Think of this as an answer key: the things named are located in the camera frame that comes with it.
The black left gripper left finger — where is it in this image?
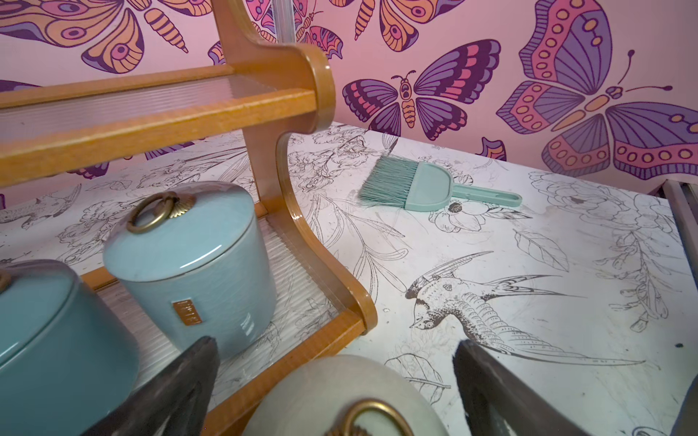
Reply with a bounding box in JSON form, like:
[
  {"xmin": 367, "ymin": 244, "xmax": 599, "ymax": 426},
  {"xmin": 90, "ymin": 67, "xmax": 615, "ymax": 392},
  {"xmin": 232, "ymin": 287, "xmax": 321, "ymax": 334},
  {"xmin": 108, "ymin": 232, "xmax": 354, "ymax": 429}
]
[{"xmin": 84, "ymin": 336, "xmax": 220, "ymax": 435}]

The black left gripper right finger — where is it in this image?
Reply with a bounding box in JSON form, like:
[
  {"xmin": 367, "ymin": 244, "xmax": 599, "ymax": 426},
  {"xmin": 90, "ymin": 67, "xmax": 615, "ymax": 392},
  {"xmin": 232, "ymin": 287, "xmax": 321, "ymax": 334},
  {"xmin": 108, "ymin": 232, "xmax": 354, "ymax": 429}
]
[{"xmin": 453, "ymin": 340, "xmax": 586, "ymax": 435}]

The pale grey-green tea canister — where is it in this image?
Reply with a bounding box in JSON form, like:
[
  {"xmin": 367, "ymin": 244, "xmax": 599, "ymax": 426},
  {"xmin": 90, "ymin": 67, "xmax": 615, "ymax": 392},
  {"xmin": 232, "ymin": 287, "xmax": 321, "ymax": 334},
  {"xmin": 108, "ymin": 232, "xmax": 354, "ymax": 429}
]
[{"xmin": 243, "ymin": 355, "xmax": 448, "ymax": 435}]

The teal bottom-shelf tea canister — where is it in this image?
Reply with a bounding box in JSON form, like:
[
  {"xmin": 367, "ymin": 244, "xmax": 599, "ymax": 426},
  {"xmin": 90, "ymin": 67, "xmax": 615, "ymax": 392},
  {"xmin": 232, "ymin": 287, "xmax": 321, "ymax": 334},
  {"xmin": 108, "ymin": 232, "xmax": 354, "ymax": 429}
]
[{"xmin": 1, "ymin": 260, "xmax": 139, "ymax": 435}]

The wooden three-tier shelf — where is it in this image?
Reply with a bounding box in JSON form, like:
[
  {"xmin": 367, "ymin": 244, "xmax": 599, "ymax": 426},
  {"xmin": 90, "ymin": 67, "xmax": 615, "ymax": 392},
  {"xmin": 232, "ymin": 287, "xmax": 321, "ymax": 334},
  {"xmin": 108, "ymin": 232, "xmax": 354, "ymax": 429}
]
[{"xmin": 0, "ymin": 0, "xmax": 378, "ymax": 436}]

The mint green hand brush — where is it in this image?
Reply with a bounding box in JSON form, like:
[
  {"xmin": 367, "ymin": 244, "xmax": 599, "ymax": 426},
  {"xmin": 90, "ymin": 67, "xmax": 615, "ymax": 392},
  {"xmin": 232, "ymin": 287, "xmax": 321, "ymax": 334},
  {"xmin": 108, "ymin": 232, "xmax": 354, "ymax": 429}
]
[{"xmin": 357, "ymin": 156, "xmax": 523, "ymax": 213}]

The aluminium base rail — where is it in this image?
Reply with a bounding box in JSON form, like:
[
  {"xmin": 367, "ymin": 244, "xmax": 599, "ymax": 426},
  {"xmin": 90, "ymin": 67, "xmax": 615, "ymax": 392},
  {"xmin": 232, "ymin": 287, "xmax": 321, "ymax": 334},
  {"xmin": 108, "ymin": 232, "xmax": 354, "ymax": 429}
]
[{"xmin": 656, "ymin": 179, "xmax": 698, "ymax": 283}]

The aluminium frame post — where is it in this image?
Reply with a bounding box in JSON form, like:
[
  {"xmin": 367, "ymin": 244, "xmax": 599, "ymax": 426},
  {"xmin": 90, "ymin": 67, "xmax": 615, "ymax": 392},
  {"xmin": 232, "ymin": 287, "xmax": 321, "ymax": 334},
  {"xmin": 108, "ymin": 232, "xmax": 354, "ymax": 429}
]
[{"xmin": 272, "ymin": 0, "xmax": 296, "ymax": 44}]

